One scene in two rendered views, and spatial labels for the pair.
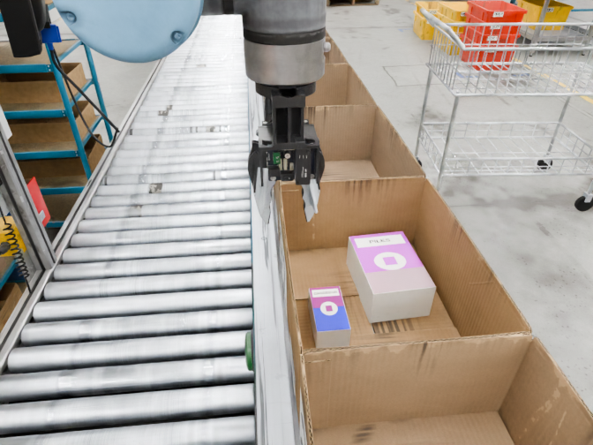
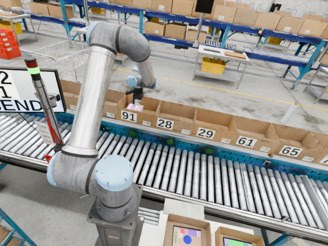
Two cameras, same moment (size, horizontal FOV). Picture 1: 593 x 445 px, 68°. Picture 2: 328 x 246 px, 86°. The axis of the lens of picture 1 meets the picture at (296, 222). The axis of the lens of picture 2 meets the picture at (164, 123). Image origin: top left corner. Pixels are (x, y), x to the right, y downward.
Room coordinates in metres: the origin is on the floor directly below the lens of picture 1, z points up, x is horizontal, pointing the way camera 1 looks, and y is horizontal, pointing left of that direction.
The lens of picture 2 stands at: (-0.03, 1.30, 2.04)
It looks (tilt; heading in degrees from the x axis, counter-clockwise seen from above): 38 degrees down; 281
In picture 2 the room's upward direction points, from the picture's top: 9 degrees clockwise
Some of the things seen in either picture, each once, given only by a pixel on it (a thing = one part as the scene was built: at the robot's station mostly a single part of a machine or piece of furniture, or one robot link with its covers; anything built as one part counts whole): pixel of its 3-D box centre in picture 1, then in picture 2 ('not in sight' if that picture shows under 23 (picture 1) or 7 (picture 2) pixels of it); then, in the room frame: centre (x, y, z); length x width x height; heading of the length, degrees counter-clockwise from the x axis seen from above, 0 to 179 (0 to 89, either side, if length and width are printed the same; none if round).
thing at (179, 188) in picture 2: not in sight; (182, 170); (-0.06, 0.27, 0.72); 0.52 x 0.05 x 0.05; 96
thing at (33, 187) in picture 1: (31, 214); (55, 161); (0.90, 0.66, 0.85); 0.16 x 0.01 x 0.13; 6
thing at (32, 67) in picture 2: not in sight; (32, 66); (0.84, 0.63, 1.62); 0.05 x 0.05 x 0.06
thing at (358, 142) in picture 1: (334, 169); (104, 102); (0.93, -0.09, 0.97); 0.39 x 0.29 x 0.17; 6
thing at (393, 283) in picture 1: (386, 274); (134, 109); (0.61, -0.17, 0.92); 0.16 x 0.11 x 0.07; 9
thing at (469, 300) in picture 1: (373, 282); (139, 109); (0.54, -0.13, 0.96); 0.39 x 0.29 x 0.17; 6
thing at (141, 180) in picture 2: not in sight; (148, 162); (0.26, 0.30, 0.72); 0.52 x 0.05 x 0.05; 96
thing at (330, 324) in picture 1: (327, 316); not in sight; (0.51, -0.05, 0.91); 0.10 x 0.06 x 0.05; 6
